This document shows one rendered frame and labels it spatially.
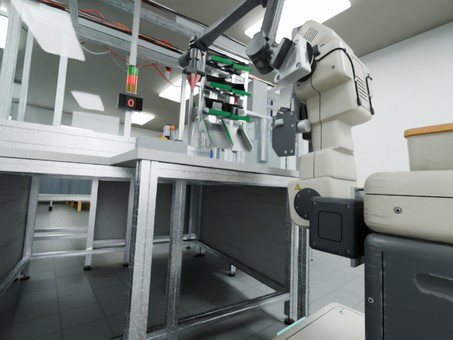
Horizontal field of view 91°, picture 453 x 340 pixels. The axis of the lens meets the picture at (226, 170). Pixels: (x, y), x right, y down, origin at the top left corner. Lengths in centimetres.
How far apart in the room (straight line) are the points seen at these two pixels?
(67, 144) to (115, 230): 183
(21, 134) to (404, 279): 113
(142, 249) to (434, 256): 62
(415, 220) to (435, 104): 375
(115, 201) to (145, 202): 207
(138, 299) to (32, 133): 67
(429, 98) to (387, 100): 49
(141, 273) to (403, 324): 57
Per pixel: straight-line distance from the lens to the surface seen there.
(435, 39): 458
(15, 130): 104
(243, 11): 119
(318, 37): 93
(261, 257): 172
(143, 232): 66
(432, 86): 431
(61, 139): 102
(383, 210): 53
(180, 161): 66
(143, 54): 257
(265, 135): 237
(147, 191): 65
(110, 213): 271
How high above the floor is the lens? 76
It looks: 5 degrees up
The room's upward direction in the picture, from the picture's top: 3 degrees clockwise
